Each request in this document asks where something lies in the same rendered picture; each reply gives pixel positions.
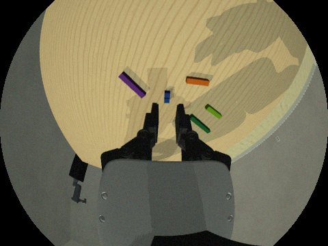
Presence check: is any lime green rod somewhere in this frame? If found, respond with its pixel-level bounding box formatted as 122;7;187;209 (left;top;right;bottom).
205;104;222;119

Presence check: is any dark green rod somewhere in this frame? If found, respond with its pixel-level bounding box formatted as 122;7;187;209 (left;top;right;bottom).
189;114;210;133

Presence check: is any orange rod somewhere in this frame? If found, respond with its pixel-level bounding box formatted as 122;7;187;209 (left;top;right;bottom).
186;76;210;86

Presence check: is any purple rod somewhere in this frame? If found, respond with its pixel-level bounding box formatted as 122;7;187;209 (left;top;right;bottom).
119;72;146;98

